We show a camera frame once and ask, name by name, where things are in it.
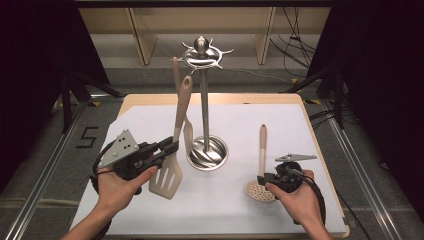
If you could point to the beige perforated skimmer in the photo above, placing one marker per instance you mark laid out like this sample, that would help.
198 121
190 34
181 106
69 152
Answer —
263 143

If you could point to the beige solid spatula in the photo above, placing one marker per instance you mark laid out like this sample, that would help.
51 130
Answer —
188 136

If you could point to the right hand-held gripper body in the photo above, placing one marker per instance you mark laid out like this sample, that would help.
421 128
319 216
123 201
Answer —
290 176

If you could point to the light wooden shelf frame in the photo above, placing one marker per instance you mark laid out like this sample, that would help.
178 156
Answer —
143 36

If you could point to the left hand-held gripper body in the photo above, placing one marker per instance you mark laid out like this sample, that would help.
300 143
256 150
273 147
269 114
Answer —
130 160

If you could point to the beige slotted spatula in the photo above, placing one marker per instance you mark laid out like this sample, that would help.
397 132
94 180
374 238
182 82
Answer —
168 163

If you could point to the black curtain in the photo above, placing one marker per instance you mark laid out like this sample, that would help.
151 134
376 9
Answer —
33 66
383 83

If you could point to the person's left hand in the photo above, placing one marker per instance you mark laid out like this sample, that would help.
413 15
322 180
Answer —
115 191

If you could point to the aluminium floor rail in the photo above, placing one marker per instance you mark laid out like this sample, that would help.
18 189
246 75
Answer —
50 166
360 173

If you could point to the metal utensil stand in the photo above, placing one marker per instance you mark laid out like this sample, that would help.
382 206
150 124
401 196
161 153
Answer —
205 110

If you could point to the white paper sheet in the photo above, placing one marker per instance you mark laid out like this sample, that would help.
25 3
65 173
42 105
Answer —
216 206

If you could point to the black stand legs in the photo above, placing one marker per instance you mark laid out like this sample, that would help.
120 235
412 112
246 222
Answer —
66 103
338 100

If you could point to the person's right hand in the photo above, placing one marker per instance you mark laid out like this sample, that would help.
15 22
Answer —
301 206

